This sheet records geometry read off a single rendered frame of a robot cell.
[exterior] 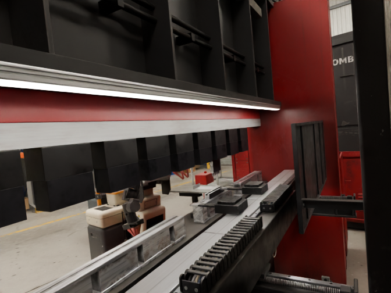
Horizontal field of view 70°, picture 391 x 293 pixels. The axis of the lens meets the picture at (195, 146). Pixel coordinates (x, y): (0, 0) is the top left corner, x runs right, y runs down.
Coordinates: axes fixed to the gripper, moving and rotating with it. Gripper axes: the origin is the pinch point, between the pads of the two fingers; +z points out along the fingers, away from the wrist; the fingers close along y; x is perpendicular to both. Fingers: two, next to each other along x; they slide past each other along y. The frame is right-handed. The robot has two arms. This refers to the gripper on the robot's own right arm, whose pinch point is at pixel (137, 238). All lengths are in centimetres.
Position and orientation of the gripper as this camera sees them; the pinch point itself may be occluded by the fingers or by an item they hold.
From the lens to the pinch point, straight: 160.9
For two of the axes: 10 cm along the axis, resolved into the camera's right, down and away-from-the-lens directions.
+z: 3.1, 9.5, -0.6
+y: 8.6, -3.0, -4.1
